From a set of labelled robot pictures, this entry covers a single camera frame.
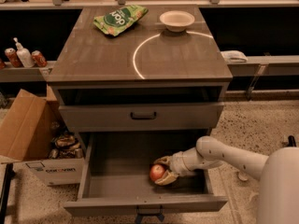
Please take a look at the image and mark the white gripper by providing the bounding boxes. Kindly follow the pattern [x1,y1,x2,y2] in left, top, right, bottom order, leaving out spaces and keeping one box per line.
[153,151,188,186]

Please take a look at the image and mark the red apple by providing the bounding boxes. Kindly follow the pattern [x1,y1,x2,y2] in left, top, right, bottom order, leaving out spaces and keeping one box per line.
[149,164,165,182]

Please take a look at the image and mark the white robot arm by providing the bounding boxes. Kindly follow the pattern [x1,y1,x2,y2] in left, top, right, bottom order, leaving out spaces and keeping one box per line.
[154,136,299,224]

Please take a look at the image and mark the open grey middle drawer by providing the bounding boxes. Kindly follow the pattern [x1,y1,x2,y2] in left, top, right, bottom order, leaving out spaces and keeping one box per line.
[64,130,227,217]

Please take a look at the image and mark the closed grey top drawer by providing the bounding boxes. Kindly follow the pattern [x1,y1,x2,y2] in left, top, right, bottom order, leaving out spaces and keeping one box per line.
[59,103,223,132]

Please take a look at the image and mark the grey drawer cabinet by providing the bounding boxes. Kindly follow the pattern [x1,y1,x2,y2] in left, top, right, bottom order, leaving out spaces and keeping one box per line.
[48,6,232,145]

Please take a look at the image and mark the snack packets in box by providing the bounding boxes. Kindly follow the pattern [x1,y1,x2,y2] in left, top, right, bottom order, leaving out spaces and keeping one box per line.
[49,132,83,159]

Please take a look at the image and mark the white paper bowl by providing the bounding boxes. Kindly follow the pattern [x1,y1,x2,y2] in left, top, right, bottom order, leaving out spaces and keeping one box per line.
[160,10,195,32]

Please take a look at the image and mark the brown cardboard box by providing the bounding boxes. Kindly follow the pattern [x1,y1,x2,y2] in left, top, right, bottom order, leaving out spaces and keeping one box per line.
[0,90,84,186]

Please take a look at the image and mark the green chip bag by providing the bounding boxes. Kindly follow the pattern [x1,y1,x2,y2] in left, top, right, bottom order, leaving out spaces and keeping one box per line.
[93,5,149,36]

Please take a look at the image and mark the right red soda can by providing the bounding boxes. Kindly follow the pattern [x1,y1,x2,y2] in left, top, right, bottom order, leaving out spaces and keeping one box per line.
[32,50,48,67]

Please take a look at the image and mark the red soda can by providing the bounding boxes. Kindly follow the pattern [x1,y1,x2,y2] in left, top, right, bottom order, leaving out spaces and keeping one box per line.
[5,48,22,67]
[32,50,48,67]

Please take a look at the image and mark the white pump bottle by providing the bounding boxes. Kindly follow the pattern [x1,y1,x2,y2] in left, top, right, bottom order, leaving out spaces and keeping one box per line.
[13,37,35,68]

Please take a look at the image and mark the left red soda can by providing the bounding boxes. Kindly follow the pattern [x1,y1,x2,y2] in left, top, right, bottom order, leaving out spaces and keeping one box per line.
[5,48,22,67]

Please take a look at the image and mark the black drawer handle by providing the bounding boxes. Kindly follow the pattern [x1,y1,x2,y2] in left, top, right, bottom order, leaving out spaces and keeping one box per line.
[130,112,157,120]

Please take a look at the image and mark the black post right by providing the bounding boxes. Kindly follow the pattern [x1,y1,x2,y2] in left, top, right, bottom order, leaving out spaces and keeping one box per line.
[288,135,296,147]

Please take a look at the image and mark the black post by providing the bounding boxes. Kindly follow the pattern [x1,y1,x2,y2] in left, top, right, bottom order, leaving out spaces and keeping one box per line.
[288,135,296,147]
[0,163,14,224]

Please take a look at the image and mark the black post left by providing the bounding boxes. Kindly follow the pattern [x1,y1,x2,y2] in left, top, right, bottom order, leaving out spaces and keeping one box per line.
[0,163,14,224]

